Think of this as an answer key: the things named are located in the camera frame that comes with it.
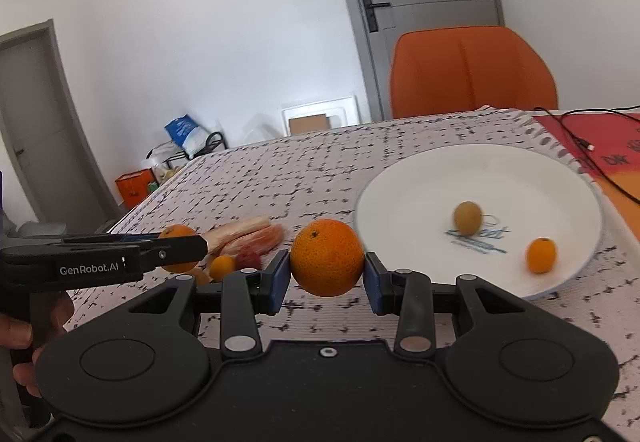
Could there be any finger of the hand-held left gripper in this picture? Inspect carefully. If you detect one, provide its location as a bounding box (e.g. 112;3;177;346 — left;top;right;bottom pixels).
60;232;162;246
136;235;209;274

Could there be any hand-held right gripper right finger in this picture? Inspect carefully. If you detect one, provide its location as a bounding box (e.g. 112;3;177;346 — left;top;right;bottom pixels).
364;252;527;354

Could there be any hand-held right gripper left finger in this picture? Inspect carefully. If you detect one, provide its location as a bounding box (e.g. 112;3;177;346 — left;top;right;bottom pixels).
128;251;292;354

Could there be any large orange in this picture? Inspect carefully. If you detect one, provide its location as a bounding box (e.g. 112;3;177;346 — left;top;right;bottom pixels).
290;219;366;297
161;225;201;274

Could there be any small red fruit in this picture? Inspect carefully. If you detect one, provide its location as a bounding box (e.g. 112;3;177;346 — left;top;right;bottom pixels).
235;248;263;270

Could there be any small kumquat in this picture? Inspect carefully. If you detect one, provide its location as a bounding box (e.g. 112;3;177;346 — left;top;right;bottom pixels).
526;237;558;274
209;255;237;282

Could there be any white plate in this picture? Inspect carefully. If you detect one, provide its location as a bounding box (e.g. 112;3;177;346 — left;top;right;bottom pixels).
354;143;604;300

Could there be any person's left hand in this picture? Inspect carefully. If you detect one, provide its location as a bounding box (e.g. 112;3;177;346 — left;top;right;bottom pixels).
0;293;77;399

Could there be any orange box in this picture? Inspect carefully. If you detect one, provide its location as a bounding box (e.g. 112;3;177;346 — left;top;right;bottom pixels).
115;168;156;210

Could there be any patterned white tablecloth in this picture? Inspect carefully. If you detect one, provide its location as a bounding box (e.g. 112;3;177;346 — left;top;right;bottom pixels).
65;108;640;423

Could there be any blue plastic bag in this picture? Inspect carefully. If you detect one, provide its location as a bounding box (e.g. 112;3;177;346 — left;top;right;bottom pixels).
165;114;208;158

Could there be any grey side door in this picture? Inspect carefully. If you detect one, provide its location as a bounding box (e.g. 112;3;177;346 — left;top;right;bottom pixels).
0;19;121;228

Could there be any clear plastic bag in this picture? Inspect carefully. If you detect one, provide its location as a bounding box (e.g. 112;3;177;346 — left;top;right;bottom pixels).
244;114;282;143

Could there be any cardboard box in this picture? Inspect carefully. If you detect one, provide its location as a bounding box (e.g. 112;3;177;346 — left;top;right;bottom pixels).
288;114;331;136

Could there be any white foam packaging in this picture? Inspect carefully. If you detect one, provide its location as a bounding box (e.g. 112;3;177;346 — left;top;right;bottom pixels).
281;94;360;138

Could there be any orange chair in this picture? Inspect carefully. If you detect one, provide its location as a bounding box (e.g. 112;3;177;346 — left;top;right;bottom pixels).
389;26;559;119

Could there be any red orange printed mat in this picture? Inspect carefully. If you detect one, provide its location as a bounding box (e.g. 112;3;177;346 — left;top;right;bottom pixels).
532;111;640;243

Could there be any black wire rack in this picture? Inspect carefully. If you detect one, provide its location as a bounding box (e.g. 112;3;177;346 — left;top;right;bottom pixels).
146;132;228;173

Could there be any black cable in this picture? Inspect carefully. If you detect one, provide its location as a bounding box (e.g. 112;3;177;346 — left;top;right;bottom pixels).
555;112;597;152
533;107;640;206

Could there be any black door handle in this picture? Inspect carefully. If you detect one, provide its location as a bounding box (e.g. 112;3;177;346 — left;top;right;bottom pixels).
361;0;392;33

